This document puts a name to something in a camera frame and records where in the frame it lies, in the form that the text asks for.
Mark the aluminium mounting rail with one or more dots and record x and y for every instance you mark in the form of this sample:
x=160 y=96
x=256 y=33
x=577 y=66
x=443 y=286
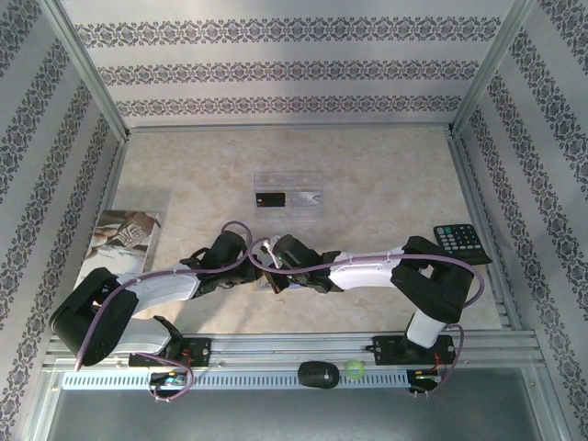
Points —
x=285 y=344

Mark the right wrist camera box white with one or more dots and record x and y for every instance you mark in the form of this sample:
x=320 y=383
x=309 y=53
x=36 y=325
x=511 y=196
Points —
x=270 y=250

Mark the silver credit card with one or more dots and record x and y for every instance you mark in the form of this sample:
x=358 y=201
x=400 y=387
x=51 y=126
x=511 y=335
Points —
x=307 y=198

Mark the clear acrylic tray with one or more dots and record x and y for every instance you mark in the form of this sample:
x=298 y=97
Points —
x=289 y=181

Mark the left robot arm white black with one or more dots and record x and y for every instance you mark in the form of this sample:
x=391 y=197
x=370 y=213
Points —
x=156 y=287

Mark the small circuit board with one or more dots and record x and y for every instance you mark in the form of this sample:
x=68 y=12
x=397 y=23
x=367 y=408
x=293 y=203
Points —
x=167 y=379
x=425 y=379

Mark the aluminium side rail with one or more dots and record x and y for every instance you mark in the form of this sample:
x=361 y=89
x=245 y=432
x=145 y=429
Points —
x=117 y=179
x=478 y=197

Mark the black computer mouse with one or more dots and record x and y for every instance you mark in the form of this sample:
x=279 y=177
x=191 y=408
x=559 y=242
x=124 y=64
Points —
x=318 y=375

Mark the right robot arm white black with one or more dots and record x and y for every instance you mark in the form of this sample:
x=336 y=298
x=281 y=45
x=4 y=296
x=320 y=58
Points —
x=363 y=275

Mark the black credit card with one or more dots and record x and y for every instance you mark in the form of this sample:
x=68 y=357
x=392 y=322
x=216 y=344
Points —
x=272 y=199

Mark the book with photo cover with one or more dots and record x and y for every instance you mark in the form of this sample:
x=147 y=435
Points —
x=119 y=229

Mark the black remote control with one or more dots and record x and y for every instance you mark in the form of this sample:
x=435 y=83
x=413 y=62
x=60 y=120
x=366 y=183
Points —
x=461 y=239

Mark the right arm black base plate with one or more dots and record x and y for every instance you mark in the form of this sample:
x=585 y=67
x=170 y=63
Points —
x=390 y=351

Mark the aluminium frame post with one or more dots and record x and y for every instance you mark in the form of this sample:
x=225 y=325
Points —
x=494 y=69
x=87 y=73

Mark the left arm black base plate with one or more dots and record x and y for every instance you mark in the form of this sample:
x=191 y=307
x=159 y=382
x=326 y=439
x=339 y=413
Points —
x=200 y=351

